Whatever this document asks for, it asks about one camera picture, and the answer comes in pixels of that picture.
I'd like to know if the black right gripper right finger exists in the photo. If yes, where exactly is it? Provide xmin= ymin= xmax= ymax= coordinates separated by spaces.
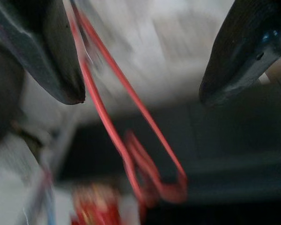
xmin=199 ymin=0 xmax=281 ymax=103

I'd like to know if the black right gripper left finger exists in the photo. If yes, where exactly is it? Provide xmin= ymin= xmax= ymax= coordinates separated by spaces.
xmin=0 ymin=0 xmax=86 ymax=105

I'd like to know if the red wire clothes hanger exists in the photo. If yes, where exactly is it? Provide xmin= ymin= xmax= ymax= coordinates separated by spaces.
xmin=69 ymin=0 xmax=188 ymax=205

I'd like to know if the black TV cabinet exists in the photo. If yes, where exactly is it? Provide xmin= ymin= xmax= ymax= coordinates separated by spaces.
xmin=56 ymin=98 xmax=281 ymax=225

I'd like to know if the red Buddha statue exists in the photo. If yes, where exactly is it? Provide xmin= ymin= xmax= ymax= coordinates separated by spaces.
xmin=71 ymin=184 xmax=141 ymax=225

